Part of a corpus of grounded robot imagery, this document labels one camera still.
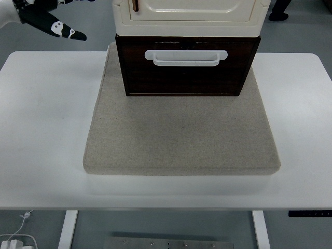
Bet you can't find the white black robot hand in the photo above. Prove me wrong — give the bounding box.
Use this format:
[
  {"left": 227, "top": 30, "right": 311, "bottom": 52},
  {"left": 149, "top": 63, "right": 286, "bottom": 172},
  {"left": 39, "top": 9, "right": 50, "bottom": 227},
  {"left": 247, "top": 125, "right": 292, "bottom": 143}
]
[{"left": 0, "top": 0, "right": 96, "bottom": 42}]

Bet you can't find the white drawer handle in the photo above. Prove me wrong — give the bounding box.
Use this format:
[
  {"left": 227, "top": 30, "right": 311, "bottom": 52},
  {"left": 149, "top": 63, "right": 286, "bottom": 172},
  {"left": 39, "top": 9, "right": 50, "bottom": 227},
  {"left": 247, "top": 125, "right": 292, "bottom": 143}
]
[{"left": 144, "top": 49, "right": 229, "bottom": 67}]

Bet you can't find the dark brown wooden drawer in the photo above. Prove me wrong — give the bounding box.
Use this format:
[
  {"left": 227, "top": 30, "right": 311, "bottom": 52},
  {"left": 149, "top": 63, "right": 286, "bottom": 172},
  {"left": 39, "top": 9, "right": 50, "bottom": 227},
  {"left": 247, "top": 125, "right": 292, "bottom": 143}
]
[{"left": 121, "top": 41, "right": 256, "bottom": 95}]

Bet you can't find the cream cabinet with door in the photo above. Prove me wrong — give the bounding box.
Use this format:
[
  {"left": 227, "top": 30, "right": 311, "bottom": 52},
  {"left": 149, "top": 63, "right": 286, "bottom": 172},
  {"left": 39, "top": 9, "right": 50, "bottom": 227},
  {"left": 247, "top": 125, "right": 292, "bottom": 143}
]
[{"left": 112, "top": 0, "right": 272, "bottom": 37}]

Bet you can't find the dark brown drawer case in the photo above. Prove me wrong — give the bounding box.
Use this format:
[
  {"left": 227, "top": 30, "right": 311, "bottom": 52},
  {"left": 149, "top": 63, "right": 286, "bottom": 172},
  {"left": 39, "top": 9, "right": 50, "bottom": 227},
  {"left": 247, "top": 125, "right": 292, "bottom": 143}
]
[{"left": 115, "top": 34, "right": 262, "bottom": 98}]

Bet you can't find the beige fabric mat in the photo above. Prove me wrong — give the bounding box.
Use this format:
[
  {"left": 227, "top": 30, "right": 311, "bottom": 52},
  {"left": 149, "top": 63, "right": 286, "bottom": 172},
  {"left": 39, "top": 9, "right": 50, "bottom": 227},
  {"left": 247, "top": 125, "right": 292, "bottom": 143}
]
[{"left": 82, "top": 42, "right": 282, "bottom": 176}]

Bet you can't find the white table leg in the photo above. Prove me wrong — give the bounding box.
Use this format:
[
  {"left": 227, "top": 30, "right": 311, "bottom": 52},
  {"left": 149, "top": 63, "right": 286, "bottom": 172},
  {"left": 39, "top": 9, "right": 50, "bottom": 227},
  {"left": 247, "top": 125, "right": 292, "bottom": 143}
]
[
  {"left": 251, "top": 210, "right": 271, "bottom": 249},
  {"left": 57, "top": 210, "right": 78, "bottom": 249}
]

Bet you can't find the white power strip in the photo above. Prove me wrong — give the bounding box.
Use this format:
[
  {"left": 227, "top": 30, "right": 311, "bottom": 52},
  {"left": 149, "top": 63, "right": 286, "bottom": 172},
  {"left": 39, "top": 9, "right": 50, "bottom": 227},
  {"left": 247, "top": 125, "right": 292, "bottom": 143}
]
[{"left": 0, "top": 233, "right": 37, "bottom": 249}]

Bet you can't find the person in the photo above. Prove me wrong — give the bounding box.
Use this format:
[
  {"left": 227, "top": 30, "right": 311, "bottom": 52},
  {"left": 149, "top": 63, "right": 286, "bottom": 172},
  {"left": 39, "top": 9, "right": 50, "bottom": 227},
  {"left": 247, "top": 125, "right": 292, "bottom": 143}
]
[{"left": 268, "top": 0, "right": 289, "bottom": 22}]

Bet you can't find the grey metal plate with screws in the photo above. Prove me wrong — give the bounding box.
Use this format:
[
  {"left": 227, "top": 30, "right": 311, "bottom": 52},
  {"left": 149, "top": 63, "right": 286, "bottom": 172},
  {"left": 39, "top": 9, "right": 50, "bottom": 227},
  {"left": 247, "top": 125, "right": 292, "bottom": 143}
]
[{"left": 103, "top": 236, "right": 235, "bottom": 249}]

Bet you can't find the black table control panel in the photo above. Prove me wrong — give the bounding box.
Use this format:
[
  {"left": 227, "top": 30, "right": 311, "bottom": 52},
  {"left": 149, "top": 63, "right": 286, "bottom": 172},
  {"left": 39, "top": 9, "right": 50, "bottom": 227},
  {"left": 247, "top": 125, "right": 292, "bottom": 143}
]
[{"left": 288, "top": 210, "right": 332, "bottom": 218}]

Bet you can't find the white cable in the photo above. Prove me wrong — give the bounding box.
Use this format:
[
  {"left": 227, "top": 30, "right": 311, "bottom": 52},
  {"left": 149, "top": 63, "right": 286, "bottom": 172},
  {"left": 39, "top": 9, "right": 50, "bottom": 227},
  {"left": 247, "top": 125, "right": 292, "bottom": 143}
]
[{"left": 9, "top": 209, "right": 34, "bottom": 238}]

